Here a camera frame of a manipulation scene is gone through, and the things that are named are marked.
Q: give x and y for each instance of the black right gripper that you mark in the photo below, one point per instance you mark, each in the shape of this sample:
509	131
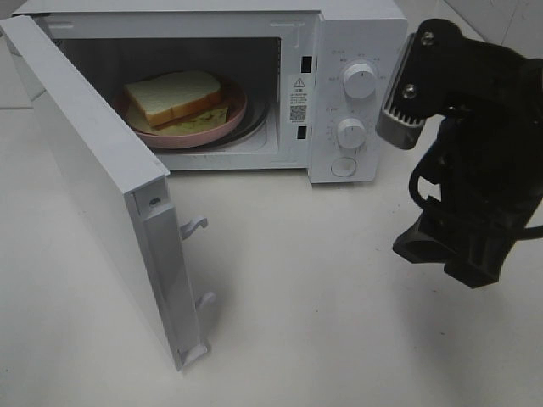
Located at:
480	182

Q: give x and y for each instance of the round white door button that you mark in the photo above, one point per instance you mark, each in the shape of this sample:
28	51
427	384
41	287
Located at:
344	167

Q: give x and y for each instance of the pink round plate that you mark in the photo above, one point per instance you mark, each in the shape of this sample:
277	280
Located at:
204	127

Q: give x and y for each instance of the white bread sandwich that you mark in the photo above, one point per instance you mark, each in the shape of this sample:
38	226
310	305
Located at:
173	96

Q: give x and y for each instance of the white microwave door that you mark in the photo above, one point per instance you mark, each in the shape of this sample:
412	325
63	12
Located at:
119	185

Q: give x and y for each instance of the upper white power knob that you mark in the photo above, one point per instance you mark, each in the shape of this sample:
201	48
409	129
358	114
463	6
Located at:
359	80

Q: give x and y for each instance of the lower white timer knob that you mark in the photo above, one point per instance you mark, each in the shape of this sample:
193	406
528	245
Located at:
351	133

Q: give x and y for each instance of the white warning label sticker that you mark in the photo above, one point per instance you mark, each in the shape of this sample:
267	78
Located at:
299	94

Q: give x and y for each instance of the glass microwave turntable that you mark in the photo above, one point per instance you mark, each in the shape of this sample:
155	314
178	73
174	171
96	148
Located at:
247	109

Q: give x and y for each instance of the white microwave oven body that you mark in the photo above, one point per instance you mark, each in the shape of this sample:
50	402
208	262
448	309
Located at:
257	44

